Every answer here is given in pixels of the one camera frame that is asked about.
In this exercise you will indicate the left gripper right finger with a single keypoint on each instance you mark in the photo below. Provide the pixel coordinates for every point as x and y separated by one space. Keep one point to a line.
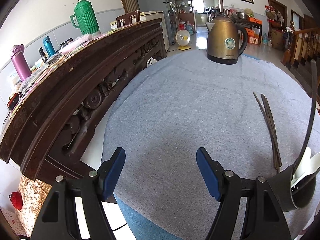
226 187

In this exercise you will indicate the white ceramic spoon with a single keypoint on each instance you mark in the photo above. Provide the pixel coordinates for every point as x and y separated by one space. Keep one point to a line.
307 166

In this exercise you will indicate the white chest freezer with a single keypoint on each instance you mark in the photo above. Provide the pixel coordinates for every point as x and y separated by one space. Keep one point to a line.
156 16

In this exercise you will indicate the small white electric fan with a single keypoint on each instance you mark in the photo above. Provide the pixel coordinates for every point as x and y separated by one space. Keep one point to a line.
183 39

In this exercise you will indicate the small black bottle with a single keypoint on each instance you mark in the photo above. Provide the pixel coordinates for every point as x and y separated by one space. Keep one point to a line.
43 55

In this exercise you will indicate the purple water bottle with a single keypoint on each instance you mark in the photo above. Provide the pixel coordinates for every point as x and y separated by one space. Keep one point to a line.
19 62

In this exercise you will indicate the wooden stair railing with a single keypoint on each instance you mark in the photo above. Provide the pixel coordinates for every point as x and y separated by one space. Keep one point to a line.
302 46

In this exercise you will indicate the light blue table cloth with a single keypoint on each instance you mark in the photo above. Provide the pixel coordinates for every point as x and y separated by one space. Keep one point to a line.
185 102

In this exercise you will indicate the orange box on table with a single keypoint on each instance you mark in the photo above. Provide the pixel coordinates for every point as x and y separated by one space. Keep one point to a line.
255 20

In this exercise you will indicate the black utensil holder cup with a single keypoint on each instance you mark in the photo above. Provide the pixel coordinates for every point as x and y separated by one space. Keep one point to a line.
289 198

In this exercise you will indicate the green thermos jug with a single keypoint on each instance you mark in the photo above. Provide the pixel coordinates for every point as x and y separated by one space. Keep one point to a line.
84 18

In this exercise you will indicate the gold electric kettle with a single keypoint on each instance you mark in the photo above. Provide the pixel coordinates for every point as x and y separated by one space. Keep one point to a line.
226 40

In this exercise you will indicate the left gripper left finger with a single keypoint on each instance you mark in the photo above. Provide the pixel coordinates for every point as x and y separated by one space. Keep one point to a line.
96 187

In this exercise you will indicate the dark wooden side table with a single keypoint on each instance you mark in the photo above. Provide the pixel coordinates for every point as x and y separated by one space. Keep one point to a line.
251 26

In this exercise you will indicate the wooden chair behind sideboard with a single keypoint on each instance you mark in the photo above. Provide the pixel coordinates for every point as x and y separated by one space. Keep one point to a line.
128 18

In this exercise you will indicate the red round object on floor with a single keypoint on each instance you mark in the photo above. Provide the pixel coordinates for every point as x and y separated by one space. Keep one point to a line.
16 200

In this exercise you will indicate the dark carved wooden sideboard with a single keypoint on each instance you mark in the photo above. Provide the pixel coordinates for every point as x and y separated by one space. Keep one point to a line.
50 128

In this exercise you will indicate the teal water bottle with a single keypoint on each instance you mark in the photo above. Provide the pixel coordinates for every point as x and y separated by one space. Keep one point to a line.
48 46

